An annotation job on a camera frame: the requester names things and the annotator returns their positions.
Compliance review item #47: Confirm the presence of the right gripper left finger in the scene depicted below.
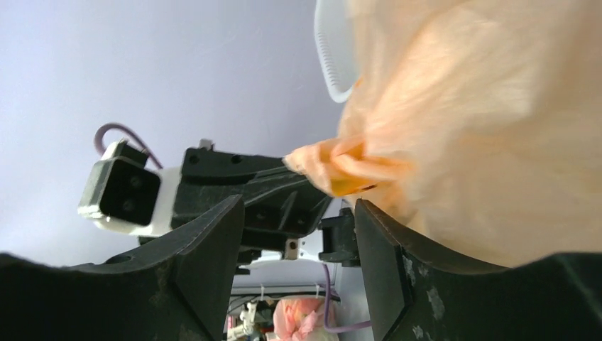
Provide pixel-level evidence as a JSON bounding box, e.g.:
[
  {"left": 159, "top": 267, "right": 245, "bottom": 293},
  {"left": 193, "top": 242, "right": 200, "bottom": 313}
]
[{"left": 1, "top": 195, "right": 245, "bottom": 340}]

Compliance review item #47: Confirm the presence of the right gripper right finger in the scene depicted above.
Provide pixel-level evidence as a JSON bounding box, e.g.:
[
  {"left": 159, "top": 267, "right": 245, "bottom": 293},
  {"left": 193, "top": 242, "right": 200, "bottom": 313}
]
[{"left": 354, "top": 200, "right": 601, "bottom": 340}]

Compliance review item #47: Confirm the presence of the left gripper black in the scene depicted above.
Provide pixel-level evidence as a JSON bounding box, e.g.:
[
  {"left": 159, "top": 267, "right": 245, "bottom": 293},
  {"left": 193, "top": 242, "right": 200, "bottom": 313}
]
[{"left": 138, "top": 146, "right": 334, "bottom": 276}]

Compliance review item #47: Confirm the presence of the translucent plastic bag banana print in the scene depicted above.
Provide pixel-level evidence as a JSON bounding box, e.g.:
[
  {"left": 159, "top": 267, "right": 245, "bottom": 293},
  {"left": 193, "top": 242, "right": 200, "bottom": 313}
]
[{"left": 285, "top": 1, "right": 601, "bottom": 267}]

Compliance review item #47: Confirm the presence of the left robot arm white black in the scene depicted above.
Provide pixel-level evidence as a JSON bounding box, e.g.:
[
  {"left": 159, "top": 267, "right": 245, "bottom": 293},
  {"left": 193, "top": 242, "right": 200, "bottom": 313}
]
[{"left": 155, "top": 148, "right": 359, "bottom": 275}]

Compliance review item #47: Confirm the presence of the pink plastic bag background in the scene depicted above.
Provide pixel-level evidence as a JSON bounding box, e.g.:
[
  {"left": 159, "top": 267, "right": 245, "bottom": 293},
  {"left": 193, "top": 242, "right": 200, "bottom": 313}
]
[{"left": 267, "top": 298, "right": 339, "bottom": 341}]

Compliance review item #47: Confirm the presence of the white plastic basin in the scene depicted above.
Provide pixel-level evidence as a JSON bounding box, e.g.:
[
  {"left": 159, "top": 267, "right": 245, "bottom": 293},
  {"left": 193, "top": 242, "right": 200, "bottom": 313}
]
[{"left": 314, "top": 0, "right": 359, "bottom": 103}]

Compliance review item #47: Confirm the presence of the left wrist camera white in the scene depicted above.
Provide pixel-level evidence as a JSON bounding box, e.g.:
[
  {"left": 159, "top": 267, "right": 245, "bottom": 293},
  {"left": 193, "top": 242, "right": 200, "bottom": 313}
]
[{"left": 77, "top": 140, "right": 181, "bottom": 237}]

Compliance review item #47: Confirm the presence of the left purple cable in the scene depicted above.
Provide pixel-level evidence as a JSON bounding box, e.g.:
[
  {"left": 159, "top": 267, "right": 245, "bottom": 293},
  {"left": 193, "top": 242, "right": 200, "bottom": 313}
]
[{"left": 94, "top": 122, "right": 165, "bottom": 171}]

